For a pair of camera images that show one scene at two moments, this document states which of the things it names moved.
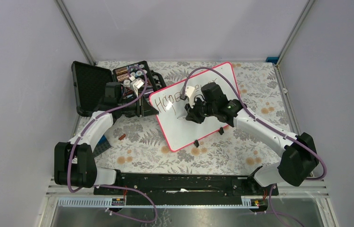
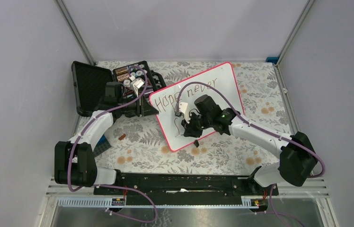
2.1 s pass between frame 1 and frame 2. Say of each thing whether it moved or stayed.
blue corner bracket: stayed
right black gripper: moved
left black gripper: stayed
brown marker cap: stayed
